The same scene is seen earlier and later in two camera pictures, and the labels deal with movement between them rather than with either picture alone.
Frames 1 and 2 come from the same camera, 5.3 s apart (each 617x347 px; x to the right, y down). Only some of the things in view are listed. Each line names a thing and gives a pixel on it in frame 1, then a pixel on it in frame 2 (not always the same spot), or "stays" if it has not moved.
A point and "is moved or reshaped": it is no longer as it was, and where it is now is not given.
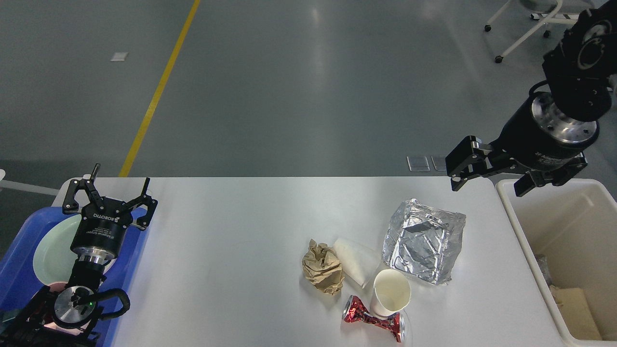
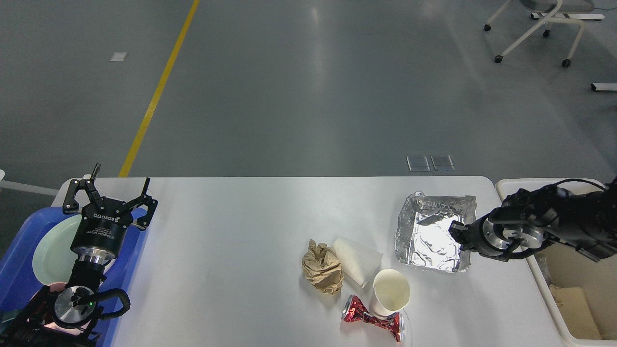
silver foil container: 422,240 is moved or reshaped
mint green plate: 54,261 stays
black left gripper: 100,233 stays
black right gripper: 539,135 to 472,234
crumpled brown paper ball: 323,267 stays
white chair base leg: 25,186 stays
